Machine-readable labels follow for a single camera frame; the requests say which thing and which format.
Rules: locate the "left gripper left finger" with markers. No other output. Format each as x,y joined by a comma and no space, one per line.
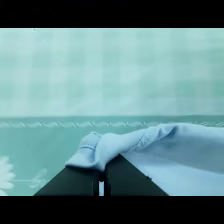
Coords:
75,183

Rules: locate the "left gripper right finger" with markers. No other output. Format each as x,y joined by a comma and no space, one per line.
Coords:
128,180

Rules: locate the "light blue shirt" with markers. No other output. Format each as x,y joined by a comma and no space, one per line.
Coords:
180,156

